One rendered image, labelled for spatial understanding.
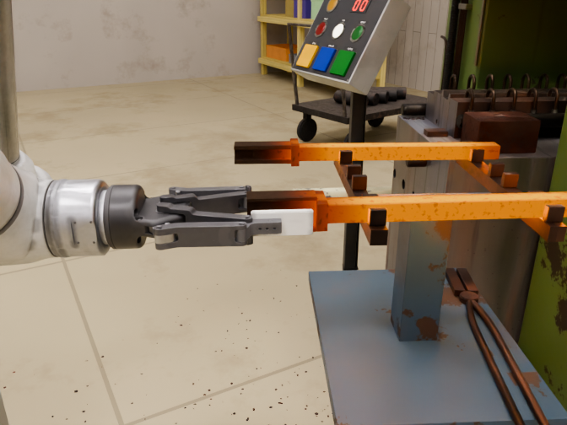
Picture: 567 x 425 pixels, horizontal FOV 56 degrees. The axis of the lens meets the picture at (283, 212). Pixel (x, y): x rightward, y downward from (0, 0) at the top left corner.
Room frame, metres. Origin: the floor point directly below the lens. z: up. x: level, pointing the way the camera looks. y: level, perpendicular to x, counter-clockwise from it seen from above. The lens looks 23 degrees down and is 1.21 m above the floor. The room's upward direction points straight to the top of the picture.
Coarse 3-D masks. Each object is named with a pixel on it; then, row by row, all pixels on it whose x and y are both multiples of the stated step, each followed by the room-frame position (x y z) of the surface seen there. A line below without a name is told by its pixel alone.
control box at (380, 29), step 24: (360, 0) 1.73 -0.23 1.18; (384, 0) 1.63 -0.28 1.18; (312, 24) 1.88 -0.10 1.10; (336, 24) 1.77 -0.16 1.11; (360, 24) 1.66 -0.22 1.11; (384, 24) 1.61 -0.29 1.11; (336, 48) 1.70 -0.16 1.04; (360, 48) 1.60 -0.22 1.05; (384, 48) 1.61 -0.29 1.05; (312, 72) 1.73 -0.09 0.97; (360, 72) 1.57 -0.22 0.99
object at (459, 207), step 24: (264, 192) 0.59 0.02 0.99; (288, 192) 0.59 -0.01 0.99; (312, 192) 0.59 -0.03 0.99; (528, 192) 0.62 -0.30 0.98; (552, 192) 0.62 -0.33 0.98; (336, 216) 0.58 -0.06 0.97; (360, 216) 0.58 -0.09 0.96; (408, 216) 0.59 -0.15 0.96; (432, 216) 0.59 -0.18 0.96; (456, 216) 0.59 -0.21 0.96; (480, 216) 0.59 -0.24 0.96; (504, 216) 0.59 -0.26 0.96; (528, 216) 0.60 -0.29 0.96
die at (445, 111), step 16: (432, 96) 1.28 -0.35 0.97; (448, 96) 1.18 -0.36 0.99; (464, 96) 1.17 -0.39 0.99; (480, 96) 1.18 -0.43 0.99; (496, 96) 1.18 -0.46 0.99; (512, 96) 1.18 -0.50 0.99; (544, 96) 1.18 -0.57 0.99; (560, 96) 1.19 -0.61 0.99; (432, 112) 1.27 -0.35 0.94; (448, 112) 1.17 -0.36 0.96; (528, 112) 1.13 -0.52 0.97; (544, 112) 1.13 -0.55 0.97; (560, 112) 1.14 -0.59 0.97; (448, 128) 1.16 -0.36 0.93; (544, 128) 1.13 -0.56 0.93; (560, 128) 1.14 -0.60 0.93
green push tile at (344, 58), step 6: (342, 54) 1.64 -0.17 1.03; (348, 54) 1.62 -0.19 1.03; (354, 54) 1.60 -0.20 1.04; (336, 60) 1.65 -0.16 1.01; (342, 60) 1.63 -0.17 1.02; (348, 60) 1.60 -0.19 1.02; (336, 66) 1.63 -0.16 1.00; (342, 66) 1.61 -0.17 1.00; (348, 66) 1.59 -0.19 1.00; (330, 72) 1.64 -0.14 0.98; (336, 72) 1.62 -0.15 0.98; (342, 72) 1.59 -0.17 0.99
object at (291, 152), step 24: (240, 144) 0.83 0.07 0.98; (264, 144) 0.83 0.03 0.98; (288, 144) 0.83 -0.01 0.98; (312, 144) 0.84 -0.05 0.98; (336, 144) 0.84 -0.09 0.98; (360, 144) 0.84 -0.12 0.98; (384, 144) 0.84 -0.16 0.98; (408, 144) 0.84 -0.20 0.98; (432, 144) 0.84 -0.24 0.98; (456, 144) 0.84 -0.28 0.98; (480, 144) 0.84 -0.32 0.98
